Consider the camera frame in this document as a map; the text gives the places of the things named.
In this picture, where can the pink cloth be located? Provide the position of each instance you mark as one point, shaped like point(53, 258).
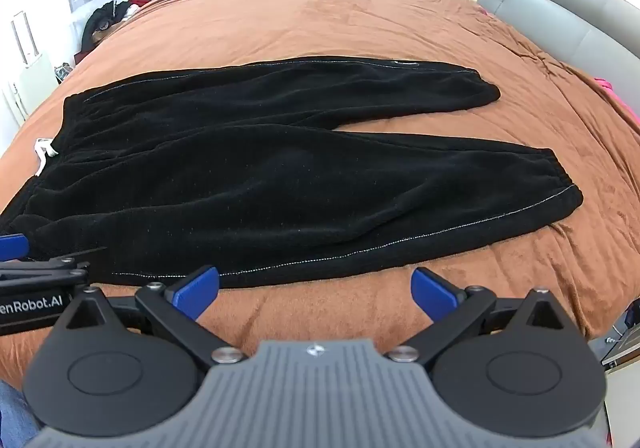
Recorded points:
point(625, 101)

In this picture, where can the black clothes pile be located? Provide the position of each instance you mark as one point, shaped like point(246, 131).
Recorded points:
point(100, 21)

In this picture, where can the white suitcase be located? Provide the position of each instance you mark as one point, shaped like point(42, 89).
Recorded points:
point(27, 88)

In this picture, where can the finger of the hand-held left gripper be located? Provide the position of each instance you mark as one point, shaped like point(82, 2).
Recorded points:
point(12, 246)
point(47, 271)

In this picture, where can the person's blue jeans leg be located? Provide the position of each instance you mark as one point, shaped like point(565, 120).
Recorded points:
point(15, 415)

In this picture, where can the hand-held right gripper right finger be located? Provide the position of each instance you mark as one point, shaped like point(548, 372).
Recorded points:
point(432, 290)

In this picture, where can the black pants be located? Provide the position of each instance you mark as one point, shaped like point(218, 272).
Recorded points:
point(250, 168)

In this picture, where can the grey padded headboard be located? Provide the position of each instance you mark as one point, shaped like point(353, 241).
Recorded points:
point(550, 3)

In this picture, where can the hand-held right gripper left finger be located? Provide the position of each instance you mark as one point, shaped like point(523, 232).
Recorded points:
point(196, 289)

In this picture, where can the brown blanket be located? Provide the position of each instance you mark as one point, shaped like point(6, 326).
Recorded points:
point(350, 18)

